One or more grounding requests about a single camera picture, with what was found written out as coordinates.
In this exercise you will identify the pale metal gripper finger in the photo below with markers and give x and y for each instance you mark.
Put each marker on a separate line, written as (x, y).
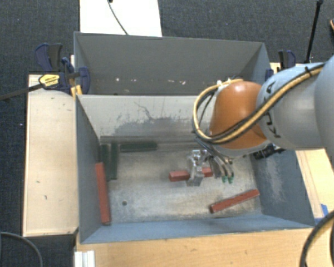
(199, 178)
(191, 174)

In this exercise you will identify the red-brown block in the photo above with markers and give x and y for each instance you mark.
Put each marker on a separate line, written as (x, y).
(235, 201)
(178, 175)
(103, 193)

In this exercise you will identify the dark green flat block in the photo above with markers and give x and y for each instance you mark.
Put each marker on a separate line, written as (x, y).
(104, 160)
(138, 146)

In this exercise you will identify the grey metal bin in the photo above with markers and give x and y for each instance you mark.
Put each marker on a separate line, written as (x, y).
(161, 65)

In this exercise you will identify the pale wood flat board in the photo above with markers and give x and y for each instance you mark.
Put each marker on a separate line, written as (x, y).
(50, 163)

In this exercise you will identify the black cylinder on white bracket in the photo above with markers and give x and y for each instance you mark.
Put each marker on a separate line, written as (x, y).
(265, 153)

